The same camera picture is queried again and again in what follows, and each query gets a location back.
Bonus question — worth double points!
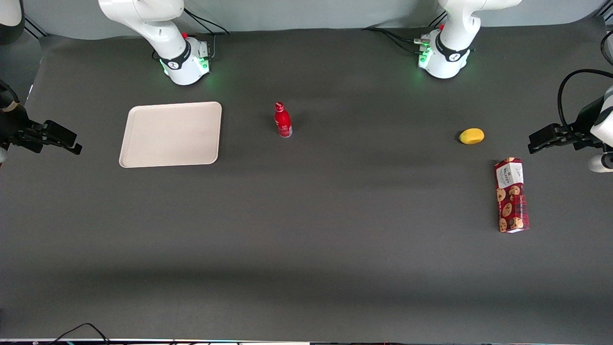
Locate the black base cables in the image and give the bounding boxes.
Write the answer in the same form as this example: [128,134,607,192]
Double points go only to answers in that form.
[183,7,230,59]
[362,27,431,54]

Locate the red coke bottle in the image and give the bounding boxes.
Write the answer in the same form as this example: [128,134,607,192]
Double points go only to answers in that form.
[274,102,293,138]

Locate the black right base cables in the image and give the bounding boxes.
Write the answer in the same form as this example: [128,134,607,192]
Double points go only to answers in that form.
[183,7,230,59]

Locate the thin black cable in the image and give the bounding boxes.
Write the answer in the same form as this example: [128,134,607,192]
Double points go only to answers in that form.
[48,323,111,345]

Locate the red cookie box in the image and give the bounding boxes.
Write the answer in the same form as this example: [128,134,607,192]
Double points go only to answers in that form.
[494,157,530,233]

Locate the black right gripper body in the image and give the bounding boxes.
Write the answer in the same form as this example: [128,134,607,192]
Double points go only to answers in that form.
[0,103,48,154]

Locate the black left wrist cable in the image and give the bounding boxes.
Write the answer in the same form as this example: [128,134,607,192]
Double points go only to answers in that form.
[557,69,613,137]

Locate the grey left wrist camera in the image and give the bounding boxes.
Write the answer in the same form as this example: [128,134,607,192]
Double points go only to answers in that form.
[588,152,613,173]

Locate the beige plastic tray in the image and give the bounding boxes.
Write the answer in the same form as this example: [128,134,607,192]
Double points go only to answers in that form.
[119,101,223,169]

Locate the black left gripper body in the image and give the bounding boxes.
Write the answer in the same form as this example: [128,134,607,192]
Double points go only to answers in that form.
[556,97,605,150]

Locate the black left base cables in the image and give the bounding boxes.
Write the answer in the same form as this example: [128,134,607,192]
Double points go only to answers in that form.
[362,27,431,54]

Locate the yellow lemon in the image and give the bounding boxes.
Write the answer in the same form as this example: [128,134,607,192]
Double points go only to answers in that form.
[459,128,485,145]

